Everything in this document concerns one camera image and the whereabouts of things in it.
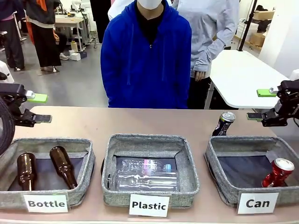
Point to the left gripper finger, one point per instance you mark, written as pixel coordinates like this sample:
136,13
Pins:
42,118
37,98

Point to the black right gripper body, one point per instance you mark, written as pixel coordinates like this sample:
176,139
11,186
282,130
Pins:
289,100

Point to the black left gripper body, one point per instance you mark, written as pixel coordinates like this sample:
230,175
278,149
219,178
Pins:
12,92

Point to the brown glass bottle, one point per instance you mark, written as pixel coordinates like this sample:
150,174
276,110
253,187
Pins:
60,163
26,168

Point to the crushed red soda can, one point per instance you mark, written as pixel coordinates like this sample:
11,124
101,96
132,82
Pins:
278,172

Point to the clear bottle with pink label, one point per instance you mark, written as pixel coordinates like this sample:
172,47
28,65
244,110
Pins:
149,164

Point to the large clear plastic bottle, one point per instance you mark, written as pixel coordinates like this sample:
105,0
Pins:
140,182

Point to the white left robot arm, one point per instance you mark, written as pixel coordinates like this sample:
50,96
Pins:
3,67

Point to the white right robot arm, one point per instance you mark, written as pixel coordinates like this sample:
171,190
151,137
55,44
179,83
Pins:
294,75

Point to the black energy drink can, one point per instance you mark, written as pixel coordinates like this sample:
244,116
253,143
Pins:
222,126

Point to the grey fabric can basket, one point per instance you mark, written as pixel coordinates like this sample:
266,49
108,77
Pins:
215,158

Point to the grey fabric bottle basket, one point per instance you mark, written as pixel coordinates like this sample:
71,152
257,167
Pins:
90,161

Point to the white Can label card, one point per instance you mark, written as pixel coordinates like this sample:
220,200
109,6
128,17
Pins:
257,196

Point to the grey fabric plastic basket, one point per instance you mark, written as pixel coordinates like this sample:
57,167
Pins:
187,163

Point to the bystander left hand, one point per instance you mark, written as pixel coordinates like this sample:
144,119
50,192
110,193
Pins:
200,75

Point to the white table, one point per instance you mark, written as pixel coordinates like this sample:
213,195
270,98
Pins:
238,77

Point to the bystander in dark trousers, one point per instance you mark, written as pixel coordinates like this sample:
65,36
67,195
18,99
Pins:
11,46

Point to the bystander in long black skirt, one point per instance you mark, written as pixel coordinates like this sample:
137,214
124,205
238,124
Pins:
46,46

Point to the tall cardboard box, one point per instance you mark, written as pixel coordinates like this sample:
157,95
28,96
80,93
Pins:
257,39

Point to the small white box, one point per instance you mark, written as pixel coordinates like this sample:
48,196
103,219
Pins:
75,56

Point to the small dark blue box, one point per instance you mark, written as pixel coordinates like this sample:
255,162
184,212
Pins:
83,55

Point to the yellow-capped bottle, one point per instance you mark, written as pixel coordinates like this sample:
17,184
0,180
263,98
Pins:
74,45

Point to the black stand pole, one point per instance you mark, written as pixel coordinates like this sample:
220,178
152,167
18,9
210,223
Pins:
247,23

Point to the flat cardboard box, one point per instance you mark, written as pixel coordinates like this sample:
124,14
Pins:
264,16

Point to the white Bottle label card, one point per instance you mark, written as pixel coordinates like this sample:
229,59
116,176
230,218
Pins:
46,197

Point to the light wooden workbench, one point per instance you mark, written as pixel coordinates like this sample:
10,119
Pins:
70,21

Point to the bystander in grey shirt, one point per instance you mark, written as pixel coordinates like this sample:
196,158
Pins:
205,28

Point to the person in blue hoodie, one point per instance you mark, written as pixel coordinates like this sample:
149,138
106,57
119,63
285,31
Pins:
144,70

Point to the white Plastic label card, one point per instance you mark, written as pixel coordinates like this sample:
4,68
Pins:
149,198

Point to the white face mask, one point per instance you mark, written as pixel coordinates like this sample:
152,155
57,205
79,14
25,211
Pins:
149,3

